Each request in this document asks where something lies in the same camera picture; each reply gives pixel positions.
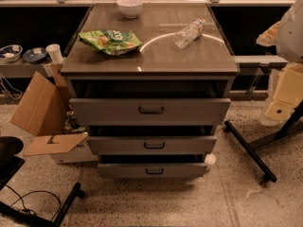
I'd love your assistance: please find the grey bottom drawer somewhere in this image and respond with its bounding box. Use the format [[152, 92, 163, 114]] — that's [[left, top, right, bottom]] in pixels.
[[98, 164, 207, 179]]

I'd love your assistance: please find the grey drawer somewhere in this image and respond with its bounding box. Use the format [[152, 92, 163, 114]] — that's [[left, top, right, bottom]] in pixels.
[[87, 136, 217, 155], [98, 164, 207, 179], [70, 98, 230, 126]]

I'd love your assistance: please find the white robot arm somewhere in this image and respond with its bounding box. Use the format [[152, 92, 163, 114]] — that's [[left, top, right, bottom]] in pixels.
[[257, 0, 303, 126]]

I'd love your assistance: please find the grey top drawer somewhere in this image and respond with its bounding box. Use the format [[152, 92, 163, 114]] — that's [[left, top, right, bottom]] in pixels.
[[70, 98, 230, 126]]

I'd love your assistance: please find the grey drawer cabinet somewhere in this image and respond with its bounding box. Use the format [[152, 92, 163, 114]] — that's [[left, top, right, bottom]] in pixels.
[[61, 3, 239, 165]]

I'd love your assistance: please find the grey middle drawer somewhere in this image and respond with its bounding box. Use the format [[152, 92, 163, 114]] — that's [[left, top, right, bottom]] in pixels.
[[87, 136, 217, 155]]

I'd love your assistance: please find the green chip bag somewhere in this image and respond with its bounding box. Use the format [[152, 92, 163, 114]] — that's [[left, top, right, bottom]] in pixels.
[[78, 30, 143, 56]]

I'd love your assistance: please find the clear plastic water bottle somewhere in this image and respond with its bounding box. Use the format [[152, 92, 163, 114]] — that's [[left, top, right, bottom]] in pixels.
[[173, 19, 205, 48]]

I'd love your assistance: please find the black table leg right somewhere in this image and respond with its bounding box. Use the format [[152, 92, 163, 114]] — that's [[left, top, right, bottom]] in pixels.
[[223, 101, 303, 183]]

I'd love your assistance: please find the brown cardboard box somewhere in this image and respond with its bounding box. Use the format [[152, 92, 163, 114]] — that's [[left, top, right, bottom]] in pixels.
[[10, 65, 98, 164]]

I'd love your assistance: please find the white paper cup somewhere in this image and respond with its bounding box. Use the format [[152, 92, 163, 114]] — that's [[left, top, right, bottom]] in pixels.
[[45, 44, 63, 64]]

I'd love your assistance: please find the blue bowl with label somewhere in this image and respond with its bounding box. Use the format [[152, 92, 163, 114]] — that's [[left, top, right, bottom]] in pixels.
[[23, 47, 47, 64]]

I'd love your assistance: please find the blue white bowl left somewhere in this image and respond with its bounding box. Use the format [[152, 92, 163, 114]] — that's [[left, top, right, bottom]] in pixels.
[[0, 44, 23, 62]]

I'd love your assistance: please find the black stand base left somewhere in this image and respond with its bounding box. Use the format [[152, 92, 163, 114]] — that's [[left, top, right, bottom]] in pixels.
[[0, 136, 86, 227]]

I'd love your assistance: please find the black cable on floor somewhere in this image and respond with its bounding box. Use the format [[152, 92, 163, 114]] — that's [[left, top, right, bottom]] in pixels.
[[4, 183, 62, 221]]

